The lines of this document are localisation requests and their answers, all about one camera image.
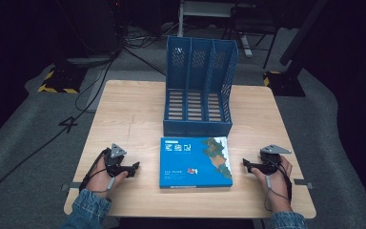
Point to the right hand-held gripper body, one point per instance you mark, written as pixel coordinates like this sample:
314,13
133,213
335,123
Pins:
268,162

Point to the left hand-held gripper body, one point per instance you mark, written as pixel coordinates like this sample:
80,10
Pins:
112,162

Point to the blue book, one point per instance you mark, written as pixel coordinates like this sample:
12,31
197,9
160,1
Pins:
181,165

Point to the blue three-slot file rack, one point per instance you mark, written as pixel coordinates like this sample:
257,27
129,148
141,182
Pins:
200,129

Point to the person's left hand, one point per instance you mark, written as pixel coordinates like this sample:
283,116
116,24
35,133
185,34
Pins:
97,181

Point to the person's right hand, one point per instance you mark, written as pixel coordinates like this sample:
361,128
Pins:
279,187

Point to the black yellow striped stand base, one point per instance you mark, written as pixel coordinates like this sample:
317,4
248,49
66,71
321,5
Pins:
286,84
62,81

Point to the black slanted pole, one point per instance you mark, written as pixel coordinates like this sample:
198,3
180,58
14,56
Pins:
301,33

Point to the black chair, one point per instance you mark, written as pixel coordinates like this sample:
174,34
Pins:
251,22

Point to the grey table bracket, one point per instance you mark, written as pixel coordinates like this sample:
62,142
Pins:
71,185
303,183

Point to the white metal table frame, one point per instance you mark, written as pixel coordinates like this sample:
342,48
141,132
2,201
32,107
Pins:
203,9

